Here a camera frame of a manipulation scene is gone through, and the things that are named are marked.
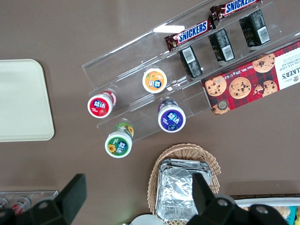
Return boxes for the orange lid gum jar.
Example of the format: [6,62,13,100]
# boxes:
[142,66,168,94]

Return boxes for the white rectangular snack bin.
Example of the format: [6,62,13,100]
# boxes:
[233,197,300,225]

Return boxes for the beige plastic tray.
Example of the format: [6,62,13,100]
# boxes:
[0,59,55,142]

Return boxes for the Snickers chocolate bar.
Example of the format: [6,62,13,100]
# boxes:
[209,0,263,22]
[163,15,217,52]

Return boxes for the red lid gum jar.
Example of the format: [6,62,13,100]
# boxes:
[87,90,117,118]

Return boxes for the stacked foil containers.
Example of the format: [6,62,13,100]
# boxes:
[155,158,213,221]

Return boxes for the green lid gum jar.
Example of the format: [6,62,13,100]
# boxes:
[104,121,135,159]

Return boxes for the clear acrylic stepped display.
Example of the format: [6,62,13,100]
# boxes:
[81,0,300,143]

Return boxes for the clear acrylic bottle rack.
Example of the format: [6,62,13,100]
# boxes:
[0,190,59,212]

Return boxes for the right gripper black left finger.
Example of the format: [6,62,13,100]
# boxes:
[23,173,88,225]

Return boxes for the small black box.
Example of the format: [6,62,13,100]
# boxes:
[239,9,271,47]
[179,45,203,79]
[208,28,235,62]

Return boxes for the oval light wicker basket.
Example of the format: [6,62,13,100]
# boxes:
[147,143,221,220]

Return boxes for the red Walkers cookie box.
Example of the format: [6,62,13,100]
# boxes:
[201,40,300,116]

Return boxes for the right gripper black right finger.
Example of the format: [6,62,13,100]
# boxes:
[192,173,237,219]

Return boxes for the clear rice cracker bag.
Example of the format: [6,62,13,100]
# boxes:
[276,206,293,218]

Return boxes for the purple lid gum jar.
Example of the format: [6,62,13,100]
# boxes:
[157,99,187,134]

